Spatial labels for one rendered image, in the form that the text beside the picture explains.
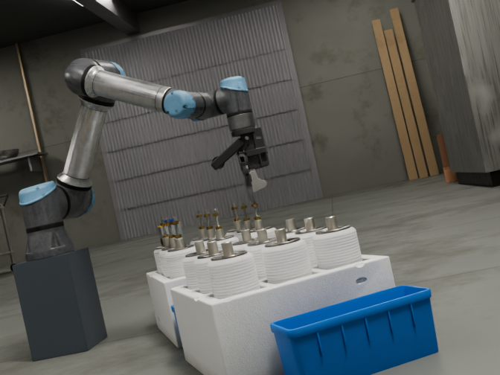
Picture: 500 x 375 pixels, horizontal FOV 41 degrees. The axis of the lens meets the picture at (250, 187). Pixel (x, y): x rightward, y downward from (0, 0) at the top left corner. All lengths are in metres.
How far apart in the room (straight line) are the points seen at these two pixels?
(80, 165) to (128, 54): 8.31
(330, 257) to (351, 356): 0.24
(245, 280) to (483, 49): 4.11
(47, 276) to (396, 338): 1.19
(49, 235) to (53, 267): 0.10
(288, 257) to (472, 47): 4.02
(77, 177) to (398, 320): 1.29
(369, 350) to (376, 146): 8.76
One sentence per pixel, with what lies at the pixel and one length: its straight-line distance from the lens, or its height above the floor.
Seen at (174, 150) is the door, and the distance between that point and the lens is 10.18.
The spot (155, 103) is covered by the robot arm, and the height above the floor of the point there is 0.66.
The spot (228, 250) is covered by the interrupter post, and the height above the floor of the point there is 0.26.
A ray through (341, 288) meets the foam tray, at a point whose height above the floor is 0.14.
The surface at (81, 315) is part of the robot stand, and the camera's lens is 2.13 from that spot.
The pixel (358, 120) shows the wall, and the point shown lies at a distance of 9.98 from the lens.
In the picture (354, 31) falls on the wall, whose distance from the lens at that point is 10.15.
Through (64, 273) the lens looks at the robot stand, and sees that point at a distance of 2.11.
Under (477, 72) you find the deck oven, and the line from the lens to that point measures 5.22.
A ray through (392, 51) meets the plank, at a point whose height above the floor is 1.83.
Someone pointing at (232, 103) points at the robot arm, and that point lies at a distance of 1.92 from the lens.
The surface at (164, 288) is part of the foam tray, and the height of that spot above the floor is 0.16.
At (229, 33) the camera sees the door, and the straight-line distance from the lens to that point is 10.21.
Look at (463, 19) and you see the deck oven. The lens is 5.26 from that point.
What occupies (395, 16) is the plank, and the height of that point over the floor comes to 2.31.
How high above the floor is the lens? 0.38
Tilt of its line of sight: level
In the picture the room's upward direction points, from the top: 12 degrees counter-clockwise
